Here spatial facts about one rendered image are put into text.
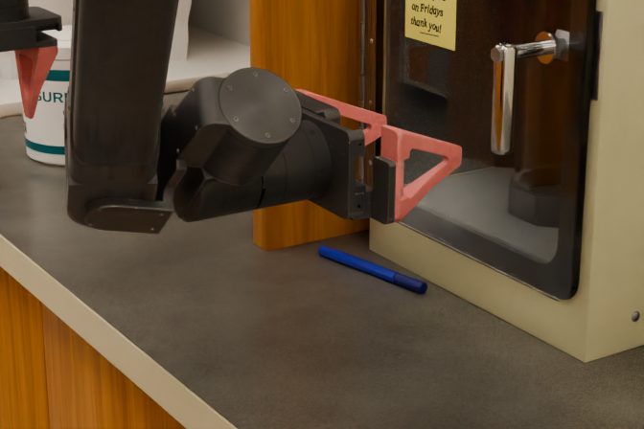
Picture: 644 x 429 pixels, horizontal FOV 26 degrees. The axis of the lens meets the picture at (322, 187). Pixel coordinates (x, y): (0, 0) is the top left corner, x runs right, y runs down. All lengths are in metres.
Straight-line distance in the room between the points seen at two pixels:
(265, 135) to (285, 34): 0.49
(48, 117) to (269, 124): 0.84
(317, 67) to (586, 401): 0.46
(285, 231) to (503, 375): 0.35
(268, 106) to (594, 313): 0.40
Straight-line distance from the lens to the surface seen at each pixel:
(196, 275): 1.36
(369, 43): 1.34
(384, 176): 0.97
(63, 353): 1.48
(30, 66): 1.37
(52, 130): 1.71
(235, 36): 2.49
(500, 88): 1.11
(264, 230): 1.41
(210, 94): 0.89
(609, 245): 1.16
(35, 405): 1.60
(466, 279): 1.29
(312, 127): 0.99
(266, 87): 0.91
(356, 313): 1.27
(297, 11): 1.37
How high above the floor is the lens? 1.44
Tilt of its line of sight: 18 degrees down
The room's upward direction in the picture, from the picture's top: straight up
